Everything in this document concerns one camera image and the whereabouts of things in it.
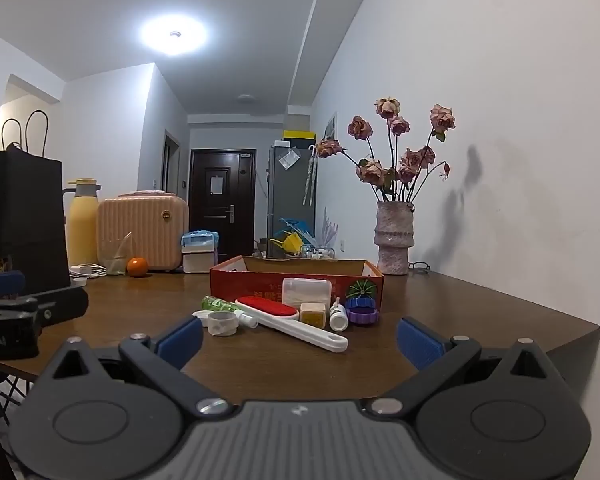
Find small white bottle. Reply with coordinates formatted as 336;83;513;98
329;298;350;333

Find yellow thermos jug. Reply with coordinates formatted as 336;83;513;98
62;178;101;267

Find wire rack of bottles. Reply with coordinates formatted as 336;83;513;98
300;244;334;261

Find green bottle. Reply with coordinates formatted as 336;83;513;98
201;295;259;330

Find yellow and black box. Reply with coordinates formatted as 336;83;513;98
282;129;315;147

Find red and white lint brush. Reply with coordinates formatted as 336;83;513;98
235;296;349;356

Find green striped round case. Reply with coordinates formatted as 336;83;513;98
347;279;379;301

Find white and blue storage box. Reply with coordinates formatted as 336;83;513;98
181;230;220;274

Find pink ribbed suitcase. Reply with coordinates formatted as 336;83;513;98
96;190;190;272

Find red cardboard box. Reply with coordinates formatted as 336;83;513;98
210;254;384;312

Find white tape roll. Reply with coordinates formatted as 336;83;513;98
207;311;239;337

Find small beige cube box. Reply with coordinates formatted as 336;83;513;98
300;302;327;330

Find dark brown entrance door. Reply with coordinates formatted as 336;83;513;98
188;148;258;262

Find blue folding rack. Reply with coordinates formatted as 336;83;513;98
278;216;315;241

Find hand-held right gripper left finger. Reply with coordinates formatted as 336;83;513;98
37;316;231;416

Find bright round ceiling lamp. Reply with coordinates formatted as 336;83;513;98
139;13;209;57

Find black paper bag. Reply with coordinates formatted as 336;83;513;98
0;110;72;289

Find purple coral decoration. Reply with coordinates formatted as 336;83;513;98
321;207;340;249

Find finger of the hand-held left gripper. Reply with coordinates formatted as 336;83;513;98
0;270;27;299
0;287;90;332

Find grey refrigerator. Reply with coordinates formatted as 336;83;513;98
266;144;317;256

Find yellow watering can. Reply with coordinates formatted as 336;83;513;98
269;232;305;257

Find pink textured vase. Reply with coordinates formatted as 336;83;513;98
374;200;416;276

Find interior side door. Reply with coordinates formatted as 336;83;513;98
162;129;181;197

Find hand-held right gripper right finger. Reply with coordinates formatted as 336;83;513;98
362;316;566;416

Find hanging folded umbrella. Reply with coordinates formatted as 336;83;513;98
302;143;317;206

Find purple round lid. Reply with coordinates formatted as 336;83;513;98
346;308;380;326

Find dried pink roses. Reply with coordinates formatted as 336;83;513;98
315;96;456;206

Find clear glass cup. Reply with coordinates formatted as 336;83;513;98
100;232;133;276

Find white charger with cable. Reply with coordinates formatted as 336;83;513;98
69;262;107;279

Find white plastic container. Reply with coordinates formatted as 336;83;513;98
281;277;332;307

